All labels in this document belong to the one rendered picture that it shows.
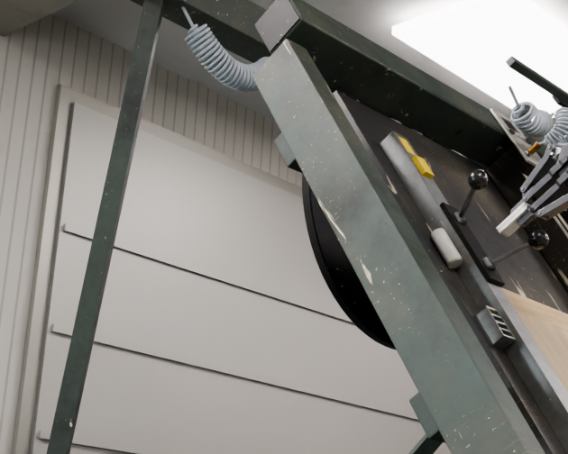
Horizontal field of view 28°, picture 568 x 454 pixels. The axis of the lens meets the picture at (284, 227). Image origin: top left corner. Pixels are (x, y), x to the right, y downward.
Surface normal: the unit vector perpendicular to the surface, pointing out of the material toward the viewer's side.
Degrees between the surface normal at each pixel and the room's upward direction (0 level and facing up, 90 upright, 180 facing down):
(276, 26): 90
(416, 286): 90
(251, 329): 90
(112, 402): 90
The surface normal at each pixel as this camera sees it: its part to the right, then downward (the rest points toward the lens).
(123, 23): -0.05, 0.95
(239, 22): 0.73, -0.18
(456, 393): -0.69, -0.26
